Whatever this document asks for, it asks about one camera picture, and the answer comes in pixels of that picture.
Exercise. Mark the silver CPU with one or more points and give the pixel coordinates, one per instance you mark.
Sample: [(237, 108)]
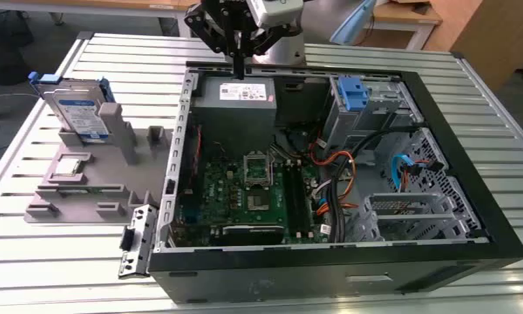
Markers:
[(68, 167)]

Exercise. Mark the green motherboard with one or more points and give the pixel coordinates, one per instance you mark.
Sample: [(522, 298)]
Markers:
[(217, 196)]

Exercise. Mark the grey parts rack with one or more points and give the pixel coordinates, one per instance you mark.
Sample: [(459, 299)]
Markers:
[(100, 183)]

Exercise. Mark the square bare chipset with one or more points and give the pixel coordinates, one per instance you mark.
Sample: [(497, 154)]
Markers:
[(258, 202)]

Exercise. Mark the grey hinged slot bracket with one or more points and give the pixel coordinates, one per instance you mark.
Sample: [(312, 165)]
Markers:
[(141, 229)]

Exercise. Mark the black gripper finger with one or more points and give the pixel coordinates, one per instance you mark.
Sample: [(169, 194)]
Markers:
[(209, 36), (244, 49)]

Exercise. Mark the blue drive latch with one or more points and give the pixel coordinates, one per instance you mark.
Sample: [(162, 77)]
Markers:
[(353, 95)]

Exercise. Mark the grey optical drive cage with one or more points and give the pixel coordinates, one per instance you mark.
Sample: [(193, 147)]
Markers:
[(374, 121)]

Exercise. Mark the white frame wooden desk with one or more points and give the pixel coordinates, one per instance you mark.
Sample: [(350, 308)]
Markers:
[(418, 18), (113, 9)]

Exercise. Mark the black open PC case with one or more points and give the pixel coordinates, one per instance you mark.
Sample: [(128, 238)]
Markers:
[(288, 274)]

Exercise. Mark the green RAM stick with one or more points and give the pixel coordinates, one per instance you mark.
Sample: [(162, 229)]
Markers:
[(89, 189)]

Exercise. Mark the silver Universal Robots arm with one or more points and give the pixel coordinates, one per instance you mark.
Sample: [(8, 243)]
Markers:
[(288, 45)]

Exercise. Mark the black graphics card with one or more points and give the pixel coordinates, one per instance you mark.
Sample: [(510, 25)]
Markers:
[(248, 233)]

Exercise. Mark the black RAM slot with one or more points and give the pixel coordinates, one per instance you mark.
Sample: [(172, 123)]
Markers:
[(302, 199), (292, 196)]

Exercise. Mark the grey metal disk bay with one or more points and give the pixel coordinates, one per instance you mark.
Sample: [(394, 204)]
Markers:
[(422, 216)]

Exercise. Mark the CPU socket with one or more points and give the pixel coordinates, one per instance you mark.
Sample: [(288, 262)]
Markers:
[(258, 170)]

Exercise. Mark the grey power supply unit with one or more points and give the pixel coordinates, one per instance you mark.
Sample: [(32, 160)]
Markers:
[(236, 124)]

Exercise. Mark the hard disk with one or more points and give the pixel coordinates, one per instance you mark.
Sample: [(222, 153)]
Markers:
[(80, 114)]

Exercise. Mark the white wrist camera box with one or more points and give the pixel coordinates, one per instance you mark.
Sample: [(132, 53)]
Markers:
[(274, 13)]

